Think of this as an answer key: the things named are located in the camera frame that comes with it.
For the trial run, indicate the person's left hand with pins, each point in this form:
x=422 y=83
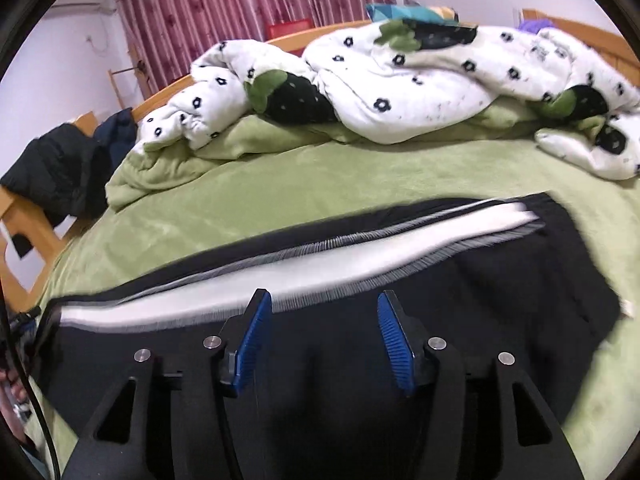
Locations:
x=12 y=392

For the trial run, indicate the maroon patterned curtain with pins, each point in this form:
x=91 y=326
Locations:
x=240 y=10

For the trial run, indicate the wooden chair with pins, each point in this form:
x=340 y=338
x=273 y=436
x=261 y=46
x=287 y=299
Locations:
x=86 y=123

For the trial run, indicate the navy blue garment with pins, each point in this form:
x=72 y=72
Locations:
x=117 y=134

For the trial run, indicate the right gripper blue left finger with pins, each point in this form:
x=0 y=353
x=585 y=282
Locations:
x=155 y=424

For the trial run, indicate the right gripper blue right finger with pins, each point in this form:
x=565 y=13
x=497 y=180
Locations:
x=533 y=445

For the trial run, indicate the white floral quilt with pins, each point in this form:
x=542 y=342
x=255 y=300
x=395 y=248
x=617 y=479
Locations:
x=394 y=80

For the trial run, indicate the black jacket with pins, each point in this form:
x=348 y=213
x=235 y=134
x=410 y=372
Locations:
x=64 y=172

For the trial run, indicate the wooden rack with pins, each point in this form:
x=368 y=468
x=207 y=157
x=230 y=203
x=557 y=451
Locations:
x=137 y=82

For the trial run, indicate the purple cloth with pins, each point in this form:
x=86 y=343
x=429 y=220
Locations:
x=535 y=25

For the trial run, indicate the green fleece bed blanket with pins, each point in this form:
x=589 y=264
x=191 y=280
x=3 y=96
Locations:
x=285 y=180

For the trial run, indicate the black pants with white stripe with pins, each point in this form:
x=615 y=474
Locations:
x=489 y=276

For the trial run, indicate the red box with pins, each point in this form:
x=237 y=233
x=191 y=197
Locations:
x=279 y=30

